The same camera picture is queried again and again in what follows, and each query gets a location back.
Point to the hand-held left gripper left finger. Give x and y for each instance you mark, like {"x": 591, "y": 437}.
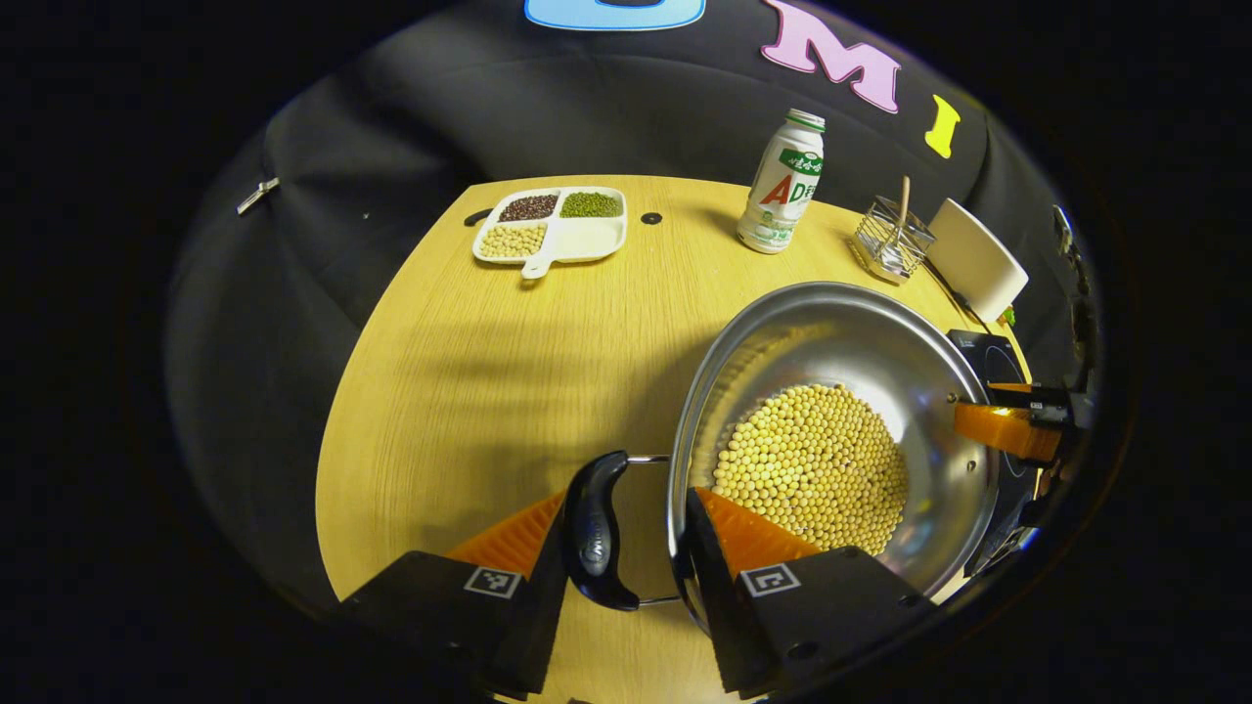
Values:
{"x": 533, "y": 626}

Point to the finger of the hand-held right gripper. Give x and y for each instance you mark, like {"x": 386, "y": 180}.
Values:
{"x": 1037, "y": 403}
{"x": 998, "y": 428}

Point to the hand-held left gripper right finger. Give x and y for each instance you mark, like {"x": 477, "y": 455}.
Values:
{"x": 729, "y": 626}

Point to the black induction cooktop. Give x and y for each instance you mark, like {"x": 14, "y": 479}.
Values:
{"x": 978, "y": 352}

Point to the stainless steel pot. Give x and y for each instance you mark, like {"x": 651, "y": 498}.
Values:
{"x": 841, "y": 332}

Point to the white toaster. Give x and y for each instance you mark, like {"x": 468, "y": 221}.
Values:
{"x": 978, "y": 259}

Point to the pile of yellow soybeans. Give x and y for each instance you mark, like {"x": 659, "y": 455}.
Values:
{"x": 812, "y": 469}

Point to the white drink bottle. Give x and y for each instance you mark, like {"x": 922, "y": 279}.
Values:
{"x": 782, "y": 191}

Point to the white divided bean dish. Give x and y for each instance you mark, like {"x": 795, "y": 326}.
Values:
{"x": 587, "y": 240}

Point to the metal cloth clip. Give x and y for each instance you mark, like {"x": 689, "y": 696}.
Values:
{"x": 256, "y": 196}

